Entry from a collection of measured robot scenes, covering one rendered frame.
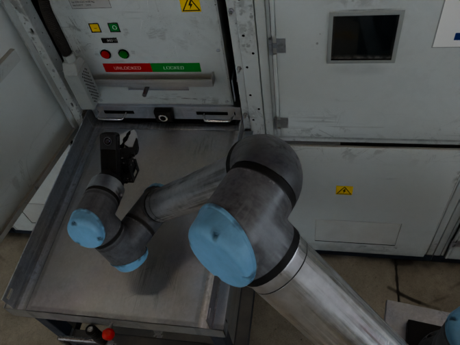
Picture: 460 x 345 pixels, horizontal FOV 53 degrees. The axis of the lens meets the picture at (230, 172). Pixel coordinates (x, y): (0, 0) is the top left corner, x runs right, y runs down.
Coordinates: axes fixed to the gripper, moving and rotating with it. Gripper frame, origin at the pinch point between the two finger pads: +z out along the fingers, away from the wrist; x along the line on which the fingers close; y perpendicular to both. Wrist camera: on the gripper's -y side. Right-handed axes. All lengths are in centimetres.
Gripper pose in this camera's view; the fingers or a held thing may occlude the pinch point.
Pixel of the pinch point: (131, 131)
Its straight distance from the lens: 134.5
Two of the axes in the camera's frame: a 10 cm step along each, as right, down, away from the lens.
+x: 9.8, 0.4, -1.8
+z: 1.6, -6.8, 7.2
